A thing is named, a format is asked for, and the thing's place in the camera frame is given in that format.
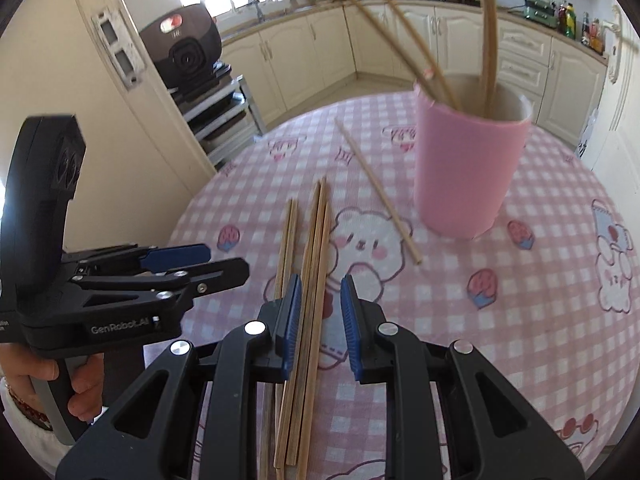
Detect lower kitchen cabinets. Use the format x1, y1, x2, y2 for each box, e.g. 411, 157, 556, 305
219, 1, 609, 146

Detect person left hand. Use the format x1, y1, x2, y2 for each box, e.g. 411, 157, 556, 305
0, 341, 106, 424

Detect pink checkered tablecloth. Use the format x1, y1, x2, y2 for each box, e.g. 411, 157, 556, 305
170, 92, 639, 479

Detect dark rice cooker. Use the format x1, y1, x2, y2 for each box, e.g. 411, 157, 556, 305
139, 2, 222, 93

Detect pink cylindrical utensil cup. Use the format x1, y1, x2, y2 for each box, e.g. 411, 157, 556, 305
413, 74, 533, 240

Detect white door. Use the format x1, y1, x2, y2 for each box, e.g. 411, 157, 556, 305
579, 0, 640, 172

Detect green toaster appliance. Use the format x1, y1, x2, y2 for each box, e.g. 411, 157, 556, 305
523, 0, 558, 29

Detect green bottle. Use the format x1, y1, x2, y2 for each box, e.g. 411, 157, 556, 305
564, 2, 577, 39

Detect door handle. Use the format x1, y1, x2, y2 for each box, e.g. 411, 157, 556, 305
602, 3, 639, 84

